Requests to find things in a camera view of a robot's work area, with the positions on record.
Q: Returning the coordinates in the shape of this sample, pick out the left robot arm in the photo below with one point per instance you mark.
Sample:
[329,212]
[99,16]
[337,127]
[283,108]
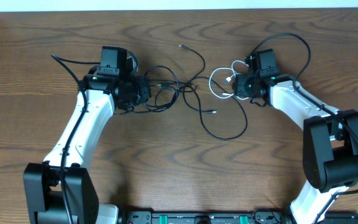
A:
[59,189]

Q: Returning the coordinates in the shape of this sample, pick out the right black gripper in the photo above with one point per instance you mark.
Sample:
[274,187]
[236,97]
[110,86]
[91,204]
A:
[239,84]

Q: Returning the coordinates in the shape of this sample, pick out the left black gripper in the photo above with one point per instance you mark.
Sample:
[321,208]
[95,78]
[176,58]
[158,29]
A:
[146,91]

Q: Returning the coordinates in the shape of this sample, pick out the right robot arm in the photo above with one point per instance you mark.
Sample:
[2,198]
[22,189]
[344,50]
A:
[330,136]

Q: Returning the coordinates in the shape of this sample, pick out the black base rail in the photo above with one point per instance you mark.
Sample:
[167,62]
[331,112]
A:
[197,217]

